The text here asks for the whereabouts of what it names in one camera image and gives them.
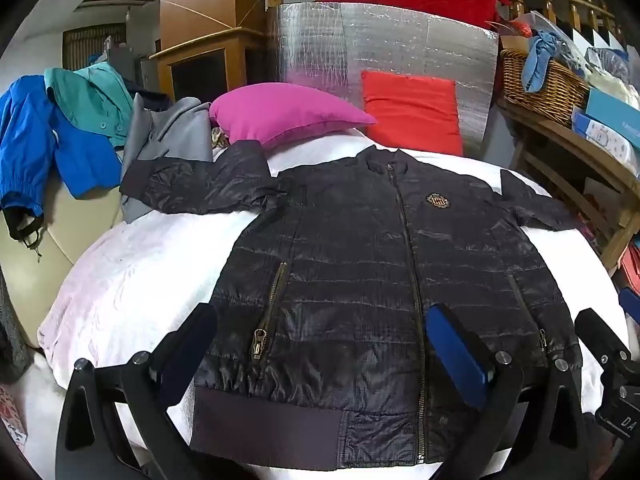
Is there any white plastic bag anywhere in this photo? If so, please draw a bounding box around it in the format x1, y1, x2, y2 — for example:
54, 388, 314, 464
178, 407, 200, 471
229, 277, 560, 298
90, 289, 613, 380
584, 46, 640, 107

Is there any grey coat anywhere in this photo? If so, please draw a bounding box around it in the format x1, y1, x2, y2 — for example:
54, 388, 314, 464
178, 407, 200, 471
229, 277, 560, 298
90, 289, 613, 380
121, 95, 213, 223

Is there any light blue box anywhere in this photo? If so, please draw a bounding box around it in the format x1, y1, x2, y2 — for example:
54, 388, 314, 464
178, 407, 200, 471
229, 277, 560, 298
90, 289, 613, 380
585, 87, 640, 151

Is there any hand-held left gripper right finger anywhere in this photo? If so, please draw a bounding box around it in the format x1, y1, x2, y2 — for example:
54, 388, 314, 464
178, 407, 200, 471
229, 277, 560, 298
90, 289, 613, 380
424, 302, 593, 480

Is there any dark navy cloth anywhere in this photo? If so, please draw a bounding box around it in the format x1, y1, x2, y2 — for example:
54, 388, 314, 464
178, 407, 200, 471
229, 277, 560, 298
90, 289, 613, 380
125, 77, 173, 111

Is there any red pillow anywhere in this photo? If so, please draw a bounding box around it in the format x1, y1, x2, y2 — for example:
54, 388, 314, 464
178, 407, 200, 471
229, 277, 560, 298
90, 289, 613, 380
361, 71, 466, 156

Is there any brown slatted shutter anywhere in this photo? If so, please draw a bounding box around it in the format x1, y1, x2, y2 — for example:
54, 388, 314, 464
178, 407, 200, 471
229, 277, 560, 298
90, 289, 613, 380
62, 22, 128, 59

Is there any black quilted jacket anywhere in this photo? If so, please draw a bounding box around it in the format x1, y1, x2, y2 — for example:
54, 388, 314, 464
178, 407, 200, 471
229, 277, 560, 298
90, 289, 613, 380
119, 141, 583, 466

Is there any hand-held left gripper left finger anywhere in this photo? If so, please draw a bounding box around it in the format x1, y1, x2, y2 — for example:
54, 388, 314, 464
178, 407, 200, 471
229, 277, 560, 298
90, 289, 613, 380
54, 302, 236, 480

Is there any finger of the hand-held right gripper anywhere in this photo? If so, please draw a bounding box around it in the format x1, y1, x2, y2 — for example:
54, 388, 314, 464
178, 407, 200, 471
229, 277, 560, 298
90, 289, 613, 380
574, 309, 633, 363
618, 286, 640, 322

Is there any blue jacket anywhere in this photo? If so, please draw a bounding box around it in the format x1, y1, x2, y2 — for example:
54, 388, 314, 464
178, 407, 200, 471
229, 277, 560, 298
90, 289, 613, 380
0, 75, 123, 261

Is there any teal shirt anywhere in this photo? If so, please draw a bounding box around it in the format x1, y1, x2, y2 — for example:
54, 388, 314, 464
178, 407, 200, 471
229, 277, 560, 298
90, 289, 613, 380
44, 62, 135, 148

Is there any wicker basket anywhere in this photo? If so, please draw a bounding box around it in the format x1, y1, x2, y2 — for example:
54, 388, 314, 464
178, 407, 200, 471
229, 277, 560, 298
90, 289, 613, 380
500, 49, 591, 128

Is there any wooden side table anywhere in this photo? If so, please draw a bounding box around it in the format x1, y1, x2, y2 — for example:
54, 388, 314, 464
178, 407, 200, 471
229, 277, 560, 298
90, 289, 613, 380
495, 97, 640, 276

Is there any white textured blanket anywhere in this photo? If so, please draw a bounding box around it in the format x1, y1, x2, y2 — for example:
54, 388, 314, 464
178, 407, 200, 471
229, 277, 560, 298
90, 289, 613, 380
37, 127, 608, 480

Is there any silver foil insulation mat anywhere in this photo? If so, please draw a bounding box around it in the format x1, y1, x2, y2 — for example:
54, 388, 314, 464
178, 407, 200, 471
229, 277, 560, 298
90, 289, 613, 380
267, 2, 501, 153

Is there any white patterned box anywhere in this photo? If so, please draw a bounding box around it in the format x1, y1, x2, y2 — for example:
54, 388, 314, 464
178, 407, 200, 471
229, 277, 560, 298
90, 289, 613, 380
571, 107, 640, 163

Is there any blue cloth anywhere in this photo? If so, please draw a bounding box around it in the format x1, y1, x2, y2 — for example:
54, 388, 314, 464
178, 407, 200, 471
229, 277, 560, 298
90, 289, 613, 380
521, 30, 576, 93

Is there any magenta pillow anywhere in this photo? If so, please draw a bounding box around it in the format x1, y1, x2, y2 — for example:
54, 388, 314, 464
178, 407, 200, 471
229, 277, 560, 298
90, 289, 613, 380
209, 82, 377, 150

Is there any patterned cloth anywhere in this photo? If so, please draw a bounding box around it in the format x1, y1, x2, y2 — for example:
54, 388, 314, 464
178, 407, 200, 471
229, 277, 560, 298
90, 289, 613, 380
0, 385, 27, 453

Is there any wooden cabinet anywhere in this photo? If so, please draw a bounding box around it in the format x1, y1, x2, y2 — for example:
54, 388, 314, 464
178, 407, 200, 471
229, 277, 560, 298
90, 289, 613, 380
149, 27, 267, 103

